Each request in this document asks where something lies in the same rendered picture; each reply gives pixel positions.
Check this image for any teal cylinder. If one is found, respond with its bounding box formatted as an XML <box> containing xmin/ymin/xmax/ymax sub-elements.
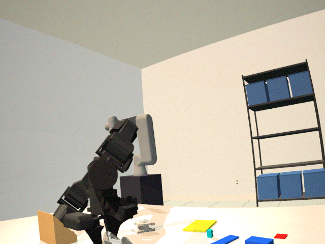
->
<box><xmin>207</xmin><ymin>229</ymin><xmax>213</xmax><ymax>238</ymax></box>

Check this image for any red flat plate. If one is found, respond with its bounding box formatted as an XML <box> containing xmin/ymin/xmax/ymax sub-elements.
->
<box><xmin>274</xmin><ymin>234</ymin><xmax>288</xmax><ymax>239</ymax></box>

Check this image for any blue flat block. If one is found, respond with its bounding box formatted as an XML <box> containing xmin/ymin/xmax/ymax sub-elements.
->
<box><xmin>245</xmin><ymin>236</ymin><xmax>274</xmax><ymax>244</ymax></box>

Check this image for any blue flat bar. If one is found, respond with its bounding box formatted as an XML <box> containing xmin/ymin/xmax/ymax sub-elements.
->
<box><xmin>211</xmin><ymin>235</ymin><xmax>239</xmax><ymax>244</ymax></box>

